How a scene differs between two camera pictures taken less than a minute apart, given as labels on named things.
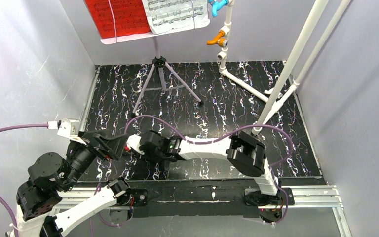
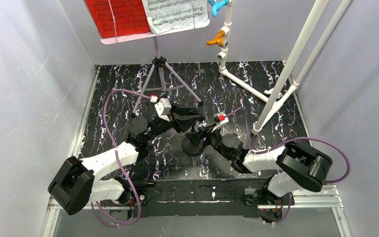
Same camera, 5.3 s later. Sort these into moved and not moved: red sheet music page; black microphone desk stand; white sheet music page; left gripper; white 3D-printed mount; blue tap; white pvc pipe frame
Moved: left gripper; black microphone desk stand; white 3D-printed mount
Not moved: white pvc pipe frame; blue tap; red sheet music page; white sheet music page
